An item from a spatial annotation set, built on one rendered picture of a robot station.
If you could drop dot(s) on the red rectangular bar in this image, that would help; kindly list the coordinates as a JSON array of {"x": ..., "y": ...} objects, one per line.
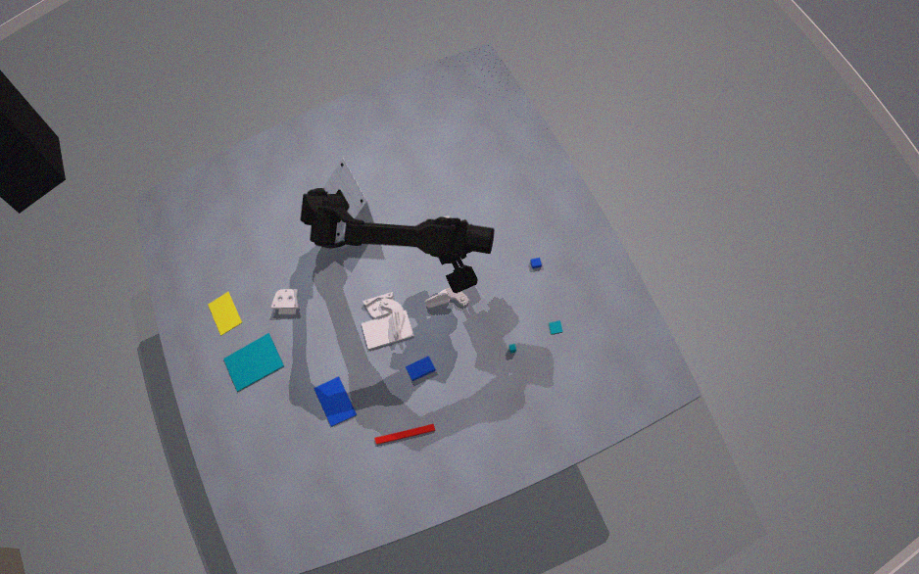
[{"x": 404, "y": 434}]

